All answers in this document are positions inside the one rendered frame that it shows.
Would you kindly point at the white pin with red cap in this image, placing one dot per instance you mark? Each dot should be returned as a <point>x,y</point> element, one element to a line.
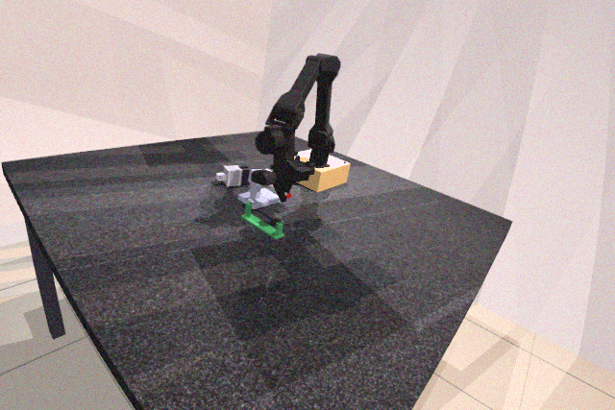
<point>288,195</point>

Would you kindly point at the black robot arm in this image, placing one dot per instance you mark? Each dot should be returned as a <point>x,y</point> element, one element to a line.
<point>290,109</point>

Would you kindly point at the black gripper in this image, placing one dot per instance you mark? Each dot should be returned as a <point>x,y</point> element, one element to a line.
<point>281,183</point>

